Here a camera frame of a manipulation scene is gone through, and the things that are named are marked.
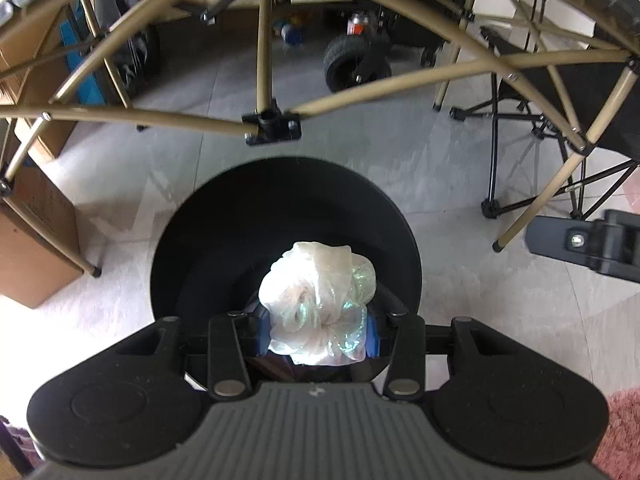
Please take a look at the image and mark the blue storage box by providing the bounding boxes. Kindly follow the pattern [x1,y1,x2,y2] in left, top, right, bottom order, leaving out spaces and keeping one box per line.
[59,2,108,106]

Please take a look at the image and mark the cardboard box with liner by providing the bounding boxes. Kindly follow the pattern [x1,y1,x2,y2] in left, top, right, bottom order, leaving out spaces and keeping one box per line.
[0,157,83,308]

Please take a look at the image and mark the blue bottle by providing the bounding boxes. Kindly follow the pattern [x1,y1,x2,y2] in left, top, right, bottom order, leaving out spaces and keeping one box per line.
[279,20,304,47]

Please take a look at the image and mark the pink fluffy rug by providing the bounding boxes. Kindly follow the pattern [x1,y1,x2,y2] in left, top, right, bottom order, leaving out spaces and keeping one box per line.
[595,387,640,480]

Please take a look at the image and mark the black wagon wheel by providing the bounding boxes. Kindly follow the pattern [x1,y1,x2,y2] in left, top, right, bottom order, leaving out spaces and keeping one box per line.
[322,35,393,93]
[126,25,162,97]

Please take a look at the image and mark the red can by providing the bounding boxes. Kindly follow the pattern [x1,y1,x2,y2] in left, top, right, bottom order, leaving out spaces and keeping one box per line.
[347,10,372,36]

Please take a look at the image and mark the olive slatted folding table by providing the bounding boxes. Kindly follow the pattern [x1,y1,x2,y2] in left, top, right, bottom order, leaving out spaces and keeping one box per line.
[0,0,640,278]

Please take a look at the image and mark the open cardboard box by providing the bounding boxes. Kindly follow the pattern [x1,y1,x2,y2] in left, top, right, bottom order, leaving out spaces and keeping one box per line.
[0,7,81,163]

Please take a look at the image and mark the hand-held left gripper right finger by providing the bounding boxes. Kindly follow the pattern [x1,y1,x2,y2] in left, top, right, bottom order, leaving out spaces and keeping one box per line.
[365,312,531,402]

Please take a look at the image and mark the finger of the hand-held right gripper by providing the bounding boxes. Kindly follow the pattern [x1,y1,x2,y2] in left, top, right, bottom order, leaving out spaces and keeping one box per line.
[526,209,640,275]

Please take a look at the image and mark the black folding chair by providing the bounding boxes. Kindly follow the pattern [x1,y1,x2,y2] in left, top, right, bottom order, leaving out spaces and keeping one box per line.
[449,25,640,221]

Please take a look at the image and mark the black round waste bin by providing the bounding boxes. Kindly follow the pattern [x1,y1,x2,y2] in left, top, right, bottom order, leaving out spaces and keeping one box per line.
[149,156,423,396]

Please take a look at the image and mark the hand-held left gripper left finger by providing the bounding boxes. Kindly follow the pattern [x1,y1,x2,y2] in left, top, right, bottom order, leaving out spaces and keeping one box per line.
[102,310,273,402]

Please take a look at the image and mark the iridescent clear plastic wrap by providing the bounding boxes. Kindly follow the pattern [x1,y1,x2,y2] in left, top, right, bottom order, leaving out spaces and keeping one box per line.
[258,241,376,367]

